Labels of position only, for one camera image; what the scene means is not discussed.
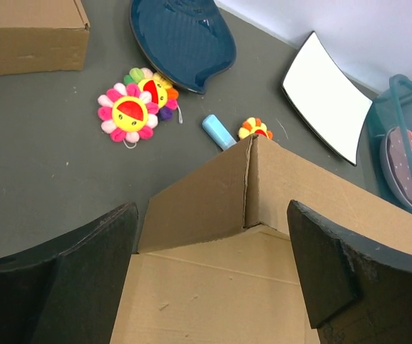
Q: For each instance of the teal plastic bin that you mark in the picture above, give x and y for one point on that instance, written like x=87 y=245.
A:
x=389 y=124

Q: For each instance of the white square plate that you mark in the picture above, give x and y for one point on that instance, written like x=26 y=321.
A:
x=330 y=104

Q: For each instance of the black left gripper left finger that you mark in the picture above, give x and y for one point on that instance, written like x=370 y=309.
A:
x=68 y=289

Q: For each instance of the closed brown cardboard box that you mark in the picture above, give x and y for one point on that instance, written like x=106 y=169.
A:
x=42 y=36

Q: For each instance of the dark blue ceramic bowl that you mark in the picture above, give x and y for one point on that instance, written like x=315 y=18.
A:
x=188 y=42

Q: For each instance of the rainbow flower plush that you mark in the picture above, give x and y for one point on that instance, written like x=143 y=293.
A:
x=162 y=91

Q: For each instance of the brown cardboard box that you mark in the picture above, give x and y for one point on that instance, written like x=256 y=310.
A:
x=214 y=262
x=42 y=36

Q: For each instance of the blue chalk stick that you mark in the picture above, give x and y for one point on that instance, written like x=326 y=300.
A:
x=217 y=132

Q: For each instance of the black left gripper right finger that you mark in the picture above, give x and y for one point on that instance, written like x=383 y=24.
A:
x=356 y=290

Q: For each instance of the orange flower plush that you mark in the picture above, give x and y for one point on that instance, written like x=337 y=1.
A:
x=254 y=126

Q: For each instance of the pink dotted plate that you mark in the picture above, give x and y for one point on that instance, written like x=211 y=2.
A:
x=396 y=163

